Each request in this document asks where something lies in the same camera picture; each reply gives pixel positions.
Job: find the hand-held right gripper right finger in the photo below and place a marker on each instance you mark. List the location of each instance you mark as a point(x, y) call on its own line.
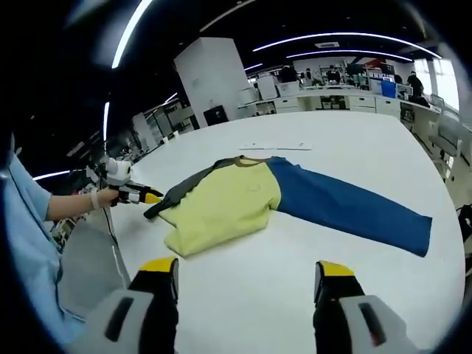
point(333, 295)

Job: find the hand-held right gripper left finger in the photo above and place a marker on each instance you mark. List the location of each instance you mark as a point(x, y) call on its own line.
point(155, 295)

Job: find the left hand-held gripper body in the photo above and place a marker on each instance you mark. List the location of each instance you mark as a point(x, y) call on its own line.
point(118, 173)

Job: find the yellow blue grey garment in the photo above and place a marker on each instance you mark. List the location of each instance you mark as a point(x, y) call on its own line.
point(228, 199)

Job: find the white template strip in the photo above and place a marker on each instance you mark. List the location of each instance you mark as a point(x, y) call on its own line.
point(276, 146)

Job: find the person's left hand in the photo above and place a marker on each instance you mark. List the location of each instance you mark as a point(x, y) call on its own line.
point(107, 197)

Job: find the white wristband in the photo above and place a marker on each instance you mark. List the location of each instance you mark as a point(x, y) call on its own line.
point(95, 200)

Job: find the white ceiling light strip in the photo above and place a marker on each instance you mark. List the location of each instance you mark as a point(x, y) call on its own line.
point(350, 51)
point(51, 175)
point(106, 121)
point(350, 34)
point(123, 38)

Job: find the grey mesh chair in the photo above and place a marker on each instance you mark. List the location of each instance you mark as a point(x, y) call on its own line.
point(88, 265)

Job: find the black cabinet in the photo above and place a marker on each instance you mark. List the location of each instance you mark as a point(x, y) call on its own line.
point(215, 115)

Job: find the white square pillar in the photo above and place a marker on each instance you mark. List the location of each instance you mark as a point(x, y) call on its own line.
point(210, 73)

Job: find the white board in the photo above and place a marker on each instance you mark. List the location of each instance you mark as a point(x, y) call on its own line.
point(267, 87)

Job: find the blue storage box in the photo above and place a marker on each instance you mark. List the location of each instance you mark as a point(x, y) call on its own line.
point(389, 89)

